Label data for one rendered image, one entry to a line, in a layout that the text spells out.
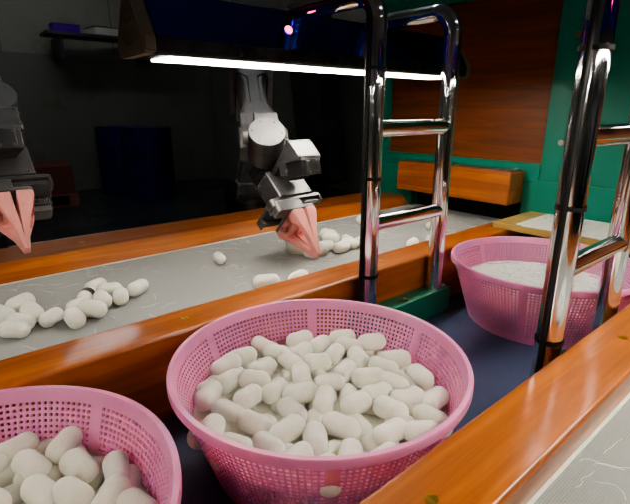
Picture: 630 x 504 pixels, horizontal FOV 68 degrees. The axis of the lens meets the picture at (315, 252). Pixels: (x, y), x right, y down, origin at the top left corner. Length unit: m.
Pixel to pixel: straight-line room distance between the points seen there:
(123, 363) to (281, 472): 0.21
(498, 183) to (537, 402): 0.70
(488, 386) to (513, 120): 0.68
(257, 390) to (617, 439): 0.29
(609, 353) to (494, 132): 0.72
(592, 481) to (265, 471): 0.22
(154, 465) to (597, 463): 0.31
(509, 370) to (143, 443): 0.43
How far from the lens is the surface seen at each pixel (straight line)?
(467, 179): 1.10
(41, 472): 0.41
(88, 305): 0.62
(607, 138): 0.49
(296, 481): 0.35
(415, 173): 1.18
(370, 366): 0.48
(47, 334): 0.61
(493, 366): 0.64
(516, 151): 1.12
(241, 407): 0.42
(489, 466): 0.35
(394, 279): 0.70
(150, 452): 0.38
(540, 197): 1.09
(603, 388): 0.46
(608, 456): 0.43
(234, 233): 0.94
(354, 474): 0.35
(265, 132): 0.74
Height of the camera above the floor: 0.98
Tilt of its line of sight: 17 degrees down
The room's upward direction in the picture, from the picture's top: straight up
